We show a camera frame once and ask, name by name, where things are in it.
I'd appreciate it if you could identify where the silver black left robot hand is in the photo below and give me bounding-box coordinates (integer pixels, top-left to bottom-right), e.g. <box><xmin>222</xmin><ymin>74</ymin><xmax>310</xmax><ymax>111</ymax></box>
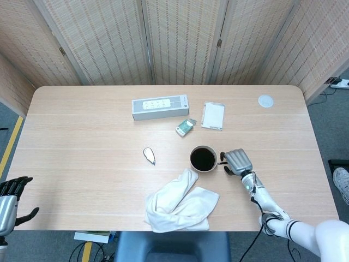
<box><xmin>0</xmin><ymin>176</ymin><xmax>40</xmax><ymax>237</ymax></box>

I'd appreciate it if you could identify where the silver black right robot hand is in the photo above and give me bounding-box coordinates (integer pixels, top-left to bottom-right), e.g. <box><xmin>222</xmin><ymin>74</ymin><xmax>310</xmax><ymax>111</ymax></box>
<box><xmin>219</xmin><ymin>148</ymin><xmax>253</xmax><ymax>176</ymax></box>

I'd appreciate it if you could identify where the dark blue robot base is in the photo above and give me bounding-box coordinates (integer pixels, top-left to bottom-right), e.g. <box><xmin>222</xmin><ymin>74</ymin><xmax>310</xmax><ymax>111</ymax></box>
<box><xmin>113</xmin><ymin>231</ymin><xmax>232</xmax><ymax>262</ymax></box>

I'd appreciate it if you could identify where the cup of black coffee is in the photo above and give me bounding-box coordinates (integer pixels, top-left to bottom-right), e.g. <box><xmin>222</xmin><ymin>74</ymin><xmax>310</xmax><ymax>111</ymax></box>
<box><xmin>189</xmin><ymin>145</ymin><xmax>219</xmax><ymax>174</ymax></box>

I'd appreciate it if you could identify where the green tissue pack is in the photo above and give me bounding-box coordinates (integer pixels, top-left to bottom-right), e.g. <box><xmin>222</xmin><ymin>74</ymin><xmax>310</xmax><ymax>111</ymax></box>
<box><xmin>175</xmin><ymin>118</ymin><xmax>197</xmax><ymax>137</ymax></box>

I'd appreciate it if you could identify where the white crumpled towel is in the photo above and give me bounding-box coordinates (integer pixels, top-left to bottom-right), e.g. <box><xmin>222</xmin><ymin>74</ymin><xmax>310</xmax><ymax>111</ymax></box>
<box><xmin>143</xmin><ymin>168</ymin><xmax>220</xmax><ymax>234</ymax></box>

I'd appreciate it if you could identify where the white box under table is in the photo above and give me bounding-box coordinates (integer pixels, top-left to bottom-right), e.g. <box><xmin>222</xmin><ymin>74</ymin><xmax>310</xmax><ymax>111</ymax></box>
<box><xmin>73</xmin><ymin>230</ymin><xmax>117</xmax><ymax>243</ymax></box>

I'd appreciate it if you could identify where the grey power strip box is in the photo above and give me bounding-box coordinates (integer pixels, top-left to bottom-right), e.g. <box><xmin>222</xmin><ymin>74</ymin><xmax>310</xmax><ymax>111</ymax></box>
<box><xmin>131</xmin><ymin>94</ymin><xmax>190</xmax><ymax>122</ymax></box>

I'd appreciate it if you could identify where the black floor tray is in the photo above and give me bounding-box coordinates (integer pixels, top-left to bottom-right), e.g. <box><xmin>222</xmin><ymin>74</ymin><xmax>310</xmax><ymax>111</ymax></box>
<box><xmin>327</xmin><ymin>159</ymin><xmax>349</xmax><ymax>175</ymax></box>

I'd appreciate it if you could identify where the white sneaker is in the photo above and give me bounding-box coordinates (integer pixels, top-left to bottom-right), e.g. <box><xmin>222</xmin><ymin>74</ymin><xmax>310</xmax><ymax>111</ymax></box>
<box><xmin>332</xmin><ymin>167</ymin><xmax>349</xmax><ymax>205</ymax></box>

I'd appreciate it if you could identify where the white floor power strip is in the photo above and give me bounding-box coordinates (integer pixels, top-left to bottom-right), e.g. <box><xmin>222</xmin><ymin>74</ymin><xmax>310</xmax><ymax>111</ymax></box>
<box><xmin>326</xmin><ymin>77</ymin><xmax>349</xmax><ymax>90</ymax></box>

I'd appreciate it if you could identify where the woven bamboo folding screen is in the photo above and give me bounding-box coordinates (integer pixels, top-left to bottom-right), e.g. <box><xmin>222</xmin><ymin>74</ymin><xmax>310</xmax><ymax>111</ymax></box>
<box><xmin>0</xmin><ymin>0</ymin><xmax>349</xmax><ymax>117</ymax></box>

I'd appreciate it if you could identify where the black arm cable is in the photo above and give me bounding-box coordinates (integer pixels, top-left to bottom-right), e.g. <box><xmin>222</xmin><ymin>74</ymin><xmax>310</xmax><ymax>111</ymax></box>
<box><xmin>239</xmin><ymin>190</ymin><xmax>269</xmax><ymax>262</ymax></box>

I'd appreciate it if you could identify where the black floor cable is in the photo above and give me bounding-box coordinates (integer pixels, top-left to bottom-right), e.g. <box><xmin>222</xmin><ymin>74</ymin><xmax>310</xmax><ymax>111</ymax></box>
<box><xmin>69</xmin><ymin>241</ymin><xmax>115</xmax><ymax>262</ymax></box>

